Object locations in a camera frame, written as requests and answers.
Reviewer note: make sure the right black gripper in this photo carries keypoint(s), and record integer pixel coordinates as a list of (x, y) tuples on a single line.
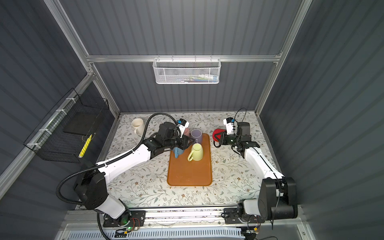
[(223, 140)]

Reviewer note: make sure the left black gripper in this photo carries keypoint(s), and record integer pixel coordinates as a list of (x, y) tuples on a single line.
[(184, 142)]

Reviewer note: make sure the red mug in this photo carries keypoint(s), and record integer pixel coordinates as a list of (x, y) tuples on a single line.
[(217, 136)]

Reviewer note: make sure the light green mug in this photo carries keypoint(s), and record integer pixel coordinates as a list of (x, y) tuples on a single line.
[(197, 153)]

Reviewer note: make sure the white mug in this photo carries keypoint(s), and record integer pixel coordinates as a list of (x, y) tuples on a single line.
[(138, 126)]

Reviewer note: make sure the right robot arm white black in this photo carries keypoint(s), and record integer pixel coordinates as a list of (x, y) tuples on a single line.
[(277, 198)]

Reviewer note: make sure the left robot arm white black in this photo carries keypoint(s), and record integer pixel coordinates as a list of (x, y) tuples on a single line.
[(93, 181)]

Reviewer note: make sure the blue textured mug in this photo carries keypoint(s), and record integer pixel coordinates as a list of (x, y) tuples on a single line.
[(177, 152)]

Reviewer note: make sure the pink ghost pattern mug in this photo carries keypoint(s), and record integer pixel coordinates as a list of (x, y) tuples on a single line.
[(187, 132)]

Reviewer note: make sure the purple mug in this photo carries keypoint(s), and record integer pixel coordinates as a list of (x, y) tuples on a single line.
[(197, 136)]

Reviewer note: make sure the orange plastic tray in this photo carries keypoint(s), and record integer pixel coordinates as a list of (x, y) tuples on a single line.
[(181, 172)]

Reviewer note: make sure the pens in white basket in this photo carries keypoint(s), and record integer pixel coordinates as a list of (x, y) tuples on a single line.
[(206, 78)]

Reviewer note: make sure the white wire basket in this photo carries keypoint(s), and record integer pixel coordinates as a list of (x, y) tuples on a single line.
[(166, 73)]

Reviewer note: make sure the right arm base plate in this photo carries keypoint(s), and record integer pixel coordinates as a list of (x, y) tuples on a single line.
[(233, 216)]

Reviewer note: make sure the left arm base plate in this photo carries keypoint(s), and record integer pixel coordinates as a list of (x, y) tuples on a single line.
[(128, 219)]

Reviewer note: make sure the black wire basket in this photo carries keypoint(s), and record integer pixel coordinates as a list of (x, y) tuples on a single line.
[(62, 136)]

